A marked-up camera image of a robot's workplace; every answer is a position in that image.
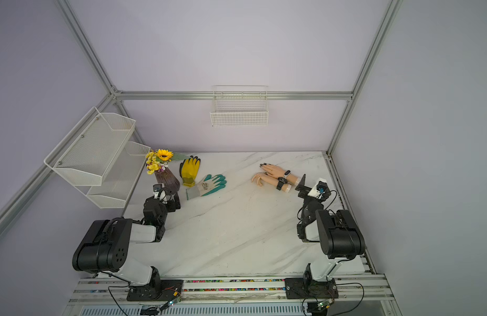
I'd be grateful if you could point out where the green white garden glove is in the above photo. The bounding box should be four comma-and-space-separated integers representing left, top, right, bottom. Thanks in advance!
186, 175, 226, 200

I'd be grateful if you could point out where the yellow black work glove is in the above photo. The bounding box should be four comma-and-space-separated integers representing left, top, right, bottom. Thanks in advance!
179, 155, 201, 188

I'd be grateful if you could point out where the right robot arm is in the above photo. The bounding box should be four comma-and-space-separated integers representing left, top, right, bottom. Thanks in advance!
296, 175, 366, 285

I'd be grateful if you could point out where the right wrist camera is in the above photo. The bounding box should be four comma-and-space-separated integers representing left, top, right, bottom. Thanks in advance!
308, 178, 331, 201

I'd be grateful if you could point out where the black wrist watch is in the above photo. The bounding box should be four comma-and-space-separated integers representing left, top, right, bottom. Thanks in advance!
276, 177, 288, 191

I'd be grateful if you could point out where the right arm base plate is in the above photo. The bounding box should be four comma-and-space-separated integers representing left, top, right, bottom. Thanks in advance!
284, 278, 339, 300

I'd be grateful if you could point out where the yellow sunflower bouquet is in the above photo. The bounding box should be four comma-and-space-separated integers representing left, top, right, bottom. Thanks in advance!
146, 149, 189, 175

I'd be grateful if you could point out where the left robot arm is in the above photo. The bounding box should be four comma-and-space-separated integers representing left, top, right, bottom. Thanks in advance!
72, 185, 181, 288

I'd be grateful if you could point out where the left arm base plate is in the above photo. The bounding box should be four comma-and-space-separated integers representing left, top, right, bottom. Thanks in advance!
126, 279, 184, 302

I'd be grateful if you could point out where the white wire wall basket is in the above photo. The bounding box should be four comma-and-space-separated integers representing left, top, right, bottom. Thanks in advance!
210, 85, 269, 127

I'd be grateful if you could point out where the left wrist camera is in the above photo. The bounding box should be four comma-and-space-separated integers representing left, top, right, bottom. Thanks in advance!
153, 184, 167, 200

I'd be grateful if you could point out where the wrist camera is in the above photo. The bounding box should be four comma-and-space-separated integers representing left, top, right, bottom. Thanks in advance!
153, 184, 167, 200
308, 178, 331, 201

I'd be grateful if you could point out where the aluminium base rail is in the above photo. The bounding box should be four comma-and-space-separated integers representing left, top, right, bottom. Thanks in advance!
67, 274, 395, 307

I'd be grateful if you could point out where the white two-tier mesh shelf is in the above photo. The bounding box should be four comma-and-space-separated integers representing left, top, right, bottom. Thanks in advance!
44, 107, 150, 209

